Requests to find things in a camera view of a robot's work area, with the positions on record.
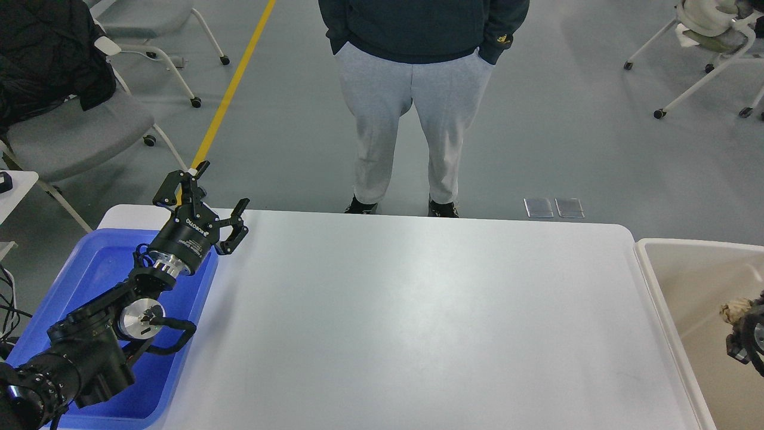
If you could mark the white side table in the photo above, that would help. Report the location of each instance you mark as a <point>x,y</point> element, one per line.
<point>15,186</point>

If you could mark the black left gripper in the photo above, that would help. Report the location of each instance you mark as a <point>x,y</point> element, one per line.
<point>183,243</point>

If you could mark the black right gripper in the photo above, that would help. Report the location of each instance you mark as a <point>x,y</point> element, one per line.
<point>745,343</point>

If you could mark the person in grey trousers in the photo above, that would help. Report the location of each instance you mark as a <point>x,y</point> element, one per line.
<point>434,56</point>

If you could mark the left metal floor plate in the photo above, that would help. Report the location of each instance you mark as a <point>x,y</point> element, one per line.
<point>538,208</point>

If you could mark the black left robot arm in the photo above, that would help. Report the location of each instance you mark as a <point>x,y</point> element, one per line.
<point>95,346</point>

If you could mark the metal floor plate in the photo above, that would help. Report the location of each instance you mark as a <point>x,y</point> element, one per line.
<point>538,208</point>
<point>569,208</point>

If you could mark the grey chair far left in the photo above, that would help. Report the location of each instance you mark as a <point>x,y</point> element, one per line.
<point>148,20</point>

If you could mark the beige paper ball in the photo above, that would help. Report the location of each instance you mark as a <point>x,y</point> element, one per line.
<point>734,311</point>

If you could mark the grey chair with black jacket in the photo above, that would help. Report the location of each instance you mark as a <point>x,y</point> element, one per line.
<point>67,140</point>

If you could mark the right metal floor plate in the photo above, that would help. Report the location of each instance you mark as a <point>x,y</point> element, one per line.
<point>569,208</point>

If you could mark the black jacket on chair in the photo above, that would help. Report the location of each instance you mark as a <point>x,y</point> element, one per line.
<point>48,53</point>

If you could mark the beige plastic bin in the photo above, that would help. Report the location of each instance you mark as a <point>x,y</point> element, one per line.
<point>689,281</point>

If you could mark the blue plastic bin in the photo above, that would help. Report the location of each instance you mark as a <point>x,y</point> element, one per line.
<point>100,261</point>

